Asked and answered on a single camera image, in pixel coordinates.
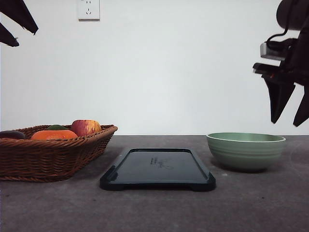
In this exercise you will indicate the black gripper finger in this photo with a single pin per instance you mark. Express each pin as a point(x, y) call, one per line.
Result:
point(18, 11)
point(7, 38)

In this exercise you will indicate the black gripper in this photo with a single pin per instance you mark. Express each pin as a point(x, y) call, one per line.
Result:
point(279, 79)

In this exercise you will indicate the green ceramic bowl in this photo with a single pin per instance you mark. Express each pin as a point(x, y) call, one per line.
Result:
point(245, 151)

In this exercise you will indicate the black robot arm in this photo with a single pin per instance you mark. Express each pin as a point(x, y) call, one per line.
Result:
point(294, 14)

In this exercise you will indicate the brown wicker basket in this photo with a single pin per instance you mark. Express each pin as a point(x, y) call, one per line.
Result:
point(34, 160)

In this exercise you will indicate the dark purple fruit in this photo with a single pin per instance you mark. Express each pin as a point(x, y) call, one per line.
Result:
point(12, 134)

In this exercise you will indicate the dark green fruit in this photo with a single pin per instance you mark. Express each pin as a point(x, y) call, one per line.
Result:
point(56, 127)

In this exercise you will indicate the orange tangerine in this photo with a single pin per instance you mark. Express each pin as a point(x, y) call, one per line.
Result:
point(53, 135)

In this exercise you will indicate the red yellow apple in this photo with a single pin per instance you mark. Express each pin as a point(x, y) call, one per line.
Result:
point(83, 127)

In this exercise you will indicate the dark blue rectangular tray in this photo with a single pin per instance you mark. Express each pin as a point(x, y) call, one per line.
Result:
point(158, 169)

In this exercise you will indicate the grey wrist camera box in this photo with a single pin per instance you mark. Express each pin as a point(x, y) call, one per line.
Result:
point(280, 50)

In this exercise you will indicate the white wall socket left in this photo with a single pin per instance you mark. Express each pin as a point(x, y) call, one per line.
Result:
point(88, 11)

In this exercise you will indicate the black camera cable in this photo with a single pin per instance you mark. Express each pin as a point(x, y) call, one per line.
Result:
point(278, 34)

